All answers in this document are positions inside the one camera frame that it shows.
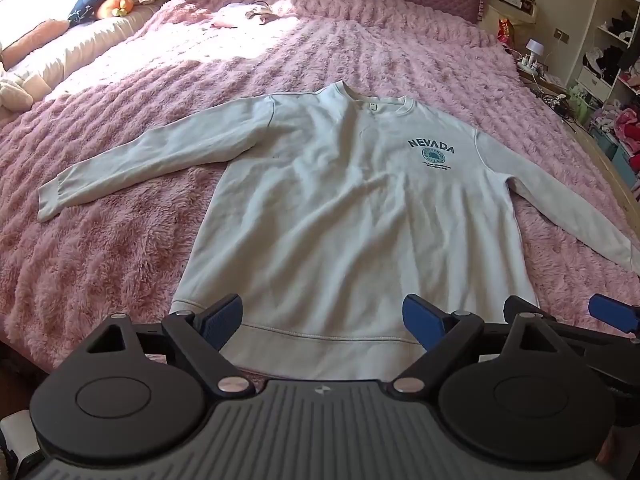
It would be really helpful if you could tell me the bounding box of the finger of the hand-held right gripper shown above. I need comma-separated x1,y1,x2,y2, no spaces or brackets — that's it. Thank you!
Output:
502,295,591,341
590,294,640,333

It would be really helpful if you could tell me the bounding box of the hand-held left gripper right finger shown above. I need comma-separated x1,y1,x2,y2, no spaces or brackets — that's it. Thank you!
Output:
391,294,566,398

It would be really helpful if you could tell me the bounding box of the white open wardrobe shelf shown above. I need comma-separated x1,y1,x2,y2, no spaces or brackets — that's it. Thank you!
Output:
575,0,640,111

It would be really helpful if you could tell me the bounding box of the pile of pink clothes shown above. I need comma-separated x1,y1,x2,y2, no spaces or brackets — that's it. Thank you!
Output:
590,102,640,157

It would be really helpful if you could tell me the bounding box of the pink pillow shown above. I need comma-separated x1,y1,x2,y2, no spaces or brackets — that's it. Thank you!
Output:
0,19,68,72

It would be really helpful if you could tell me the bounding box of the orange plush toy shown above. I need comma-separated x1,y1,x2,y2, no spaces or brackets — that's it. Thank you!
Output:
97,0,136,20

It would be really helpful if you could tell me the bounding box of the white printed sweatshirt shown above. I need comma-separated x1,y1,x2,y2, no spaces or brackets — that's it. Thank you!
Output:
37,80,640,381

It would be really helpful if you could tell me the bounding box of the pink fluffy blanket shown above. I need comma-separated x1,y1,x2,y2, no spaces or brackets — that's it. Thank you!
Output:
0,0,640,378

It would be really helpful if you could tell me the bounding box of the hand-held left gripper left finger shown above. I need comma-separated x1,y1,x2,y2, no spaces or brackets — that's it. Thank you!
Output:
86,294,256,401

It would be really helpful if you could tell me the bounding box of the small brown accessory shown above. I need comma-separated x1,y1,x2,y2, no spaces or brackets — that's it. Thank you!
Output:
245,5,282,24

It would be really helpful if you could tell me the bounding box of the white power strip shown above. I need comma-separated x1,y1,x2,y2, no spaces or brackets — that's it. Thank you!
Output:
517,57,549,79

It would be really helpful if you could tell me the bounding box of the cream bed cushion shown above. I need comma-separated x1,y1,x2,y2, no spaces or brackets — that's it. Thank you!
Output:
10,2,166,92

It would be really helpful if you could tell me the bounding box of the pink cloth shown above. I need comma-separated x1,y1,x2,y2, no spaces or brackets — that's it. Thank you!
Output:
212,2,266,28

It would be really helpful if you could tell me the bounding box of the white plush toy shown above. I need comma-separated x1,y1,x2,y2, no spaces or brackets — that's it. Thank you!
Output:
0,67,51,111

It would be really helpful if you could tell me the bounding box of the blue storage box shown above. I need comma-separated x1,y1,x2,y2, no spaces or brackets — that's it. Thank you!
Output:
592,127,640,188

